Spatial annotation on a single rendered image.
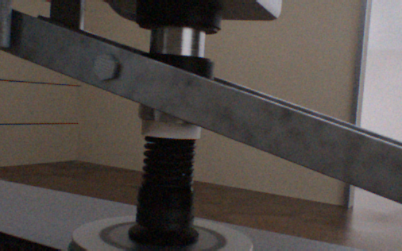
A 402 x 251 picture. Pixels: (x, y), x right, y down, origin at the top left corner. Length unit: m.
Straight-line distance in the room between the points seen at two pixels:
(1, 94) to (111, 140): 1.46
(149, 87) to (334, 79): 5.10
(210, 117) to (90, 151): 6.79
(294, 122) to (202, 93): 0.10
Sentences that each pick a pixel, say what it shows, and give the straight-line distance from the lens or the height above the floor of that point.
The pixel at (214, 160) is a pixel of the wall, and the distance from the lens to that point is 6.22.
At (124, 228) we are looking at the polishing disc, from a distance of 0.70.
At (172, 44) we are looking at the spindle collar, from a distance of 0.62.
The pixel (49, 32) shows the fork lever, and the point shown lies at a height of 1.06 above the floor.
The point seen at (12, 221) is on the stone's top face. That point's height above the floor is 0.80.
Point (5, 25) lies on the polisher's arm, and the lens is 0.66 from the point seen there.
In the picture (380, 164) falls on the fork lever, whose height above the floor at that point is 0.95.
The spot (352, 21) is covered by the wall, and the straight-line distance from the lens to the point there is 5.68.
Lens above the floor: 1.00
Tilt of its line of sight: 3 degrees down
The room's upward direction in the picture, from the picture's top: 4 degrees clockwise
